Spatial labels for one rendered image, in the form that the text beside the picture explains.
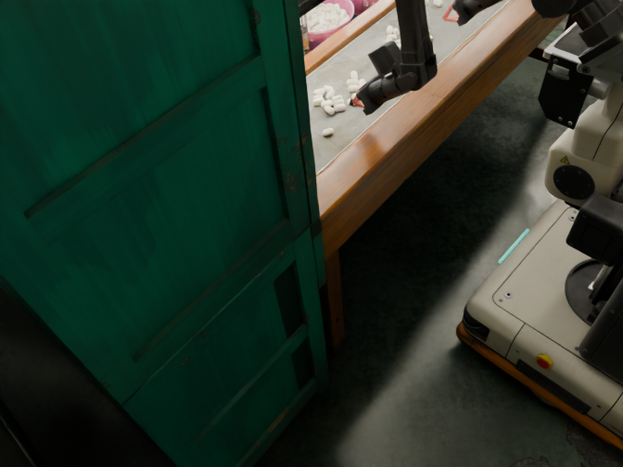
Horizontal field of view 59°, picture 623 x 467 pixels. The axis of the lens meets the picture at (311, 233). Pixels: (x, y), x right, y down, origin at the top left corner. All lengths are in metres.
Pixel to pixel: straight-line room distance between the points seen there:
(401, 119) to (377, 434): 0.97
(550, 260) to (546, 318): 0.22
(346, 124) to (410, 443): 1.00
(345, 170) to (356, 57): 0.53
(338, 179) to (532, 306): 0.75
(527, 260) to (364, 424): 0.74
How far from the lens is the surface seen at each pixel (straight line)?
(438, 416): 1.89
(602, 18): 1.13
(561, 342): 1.76
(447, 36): 1.94
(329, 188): 1.37
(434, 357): 1.97
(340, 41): 1.87
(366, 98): 1.44
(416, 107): 1.60
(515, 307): 1.79
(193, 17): 0.78
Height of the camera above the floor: 1.76
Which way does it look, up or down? 51 degrees down
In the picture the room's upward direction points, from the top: 7 degrees counter-clockwise
